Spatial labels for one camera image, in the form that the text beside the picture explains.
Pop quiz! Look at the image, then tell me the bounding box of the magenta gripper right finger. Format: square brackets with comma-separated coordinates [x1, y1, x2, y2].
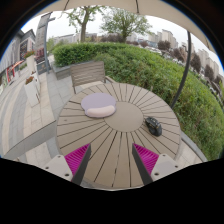
[131, 143, 184, 186]

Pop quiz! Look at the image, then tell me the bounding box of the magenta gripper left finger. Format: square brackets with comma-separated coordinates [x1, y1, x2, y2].
[43, 143, 92, 186]

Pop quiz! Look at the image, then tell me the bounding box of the black computer mouse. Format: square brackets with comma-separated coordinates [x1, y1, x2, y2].
[145, 117, 162, 137]

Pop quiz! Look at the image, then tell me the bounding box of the lilac mouse pad wrist rest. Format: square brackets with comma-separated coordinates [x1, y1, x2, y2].
[81, 93, 116, 118]

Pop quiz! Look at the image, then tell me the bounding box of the round slatted outdoor table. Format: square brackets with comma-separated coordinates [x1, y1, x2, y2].
[57, 83, 181, 189]

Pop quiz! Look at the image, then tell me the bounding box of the trimmed green hedge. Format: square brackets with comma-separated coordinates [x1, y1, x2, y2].
[53, 43, 224, 160]

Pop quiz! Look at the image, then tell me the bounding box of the grey slatted patio chair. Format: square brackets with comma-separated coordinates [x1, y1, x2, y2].
[70, 61, 114, 88]

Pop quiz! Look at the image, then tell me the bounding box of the white planter near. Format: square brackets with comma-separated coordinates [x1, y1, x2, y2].
[24, 76, 40, 107]

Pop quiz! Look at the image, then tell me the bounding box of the white planter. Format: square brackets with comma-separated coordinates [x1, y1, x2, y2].
[24, 50, 36, 74]
[24, 76, 40, 107]

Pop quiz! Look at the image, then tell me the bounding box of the white planter far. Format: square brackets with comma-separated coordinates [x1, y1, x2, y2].
[24, 50, 36, 74]

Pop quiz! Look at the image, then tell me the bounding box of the dark curved umbrella pole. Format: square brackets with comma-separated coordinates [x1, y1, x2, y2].
[170, 30, 193, 110]

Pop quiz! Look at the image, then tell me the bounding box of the tall grey sign pylon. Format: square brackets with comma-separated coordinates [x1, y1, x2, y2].
[35, 13, 52, 75]

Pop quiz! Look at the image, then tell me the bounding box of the beige patio umbrella canopy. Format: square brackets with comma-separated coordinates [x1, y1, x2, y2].
[33, 0, 218, 54]

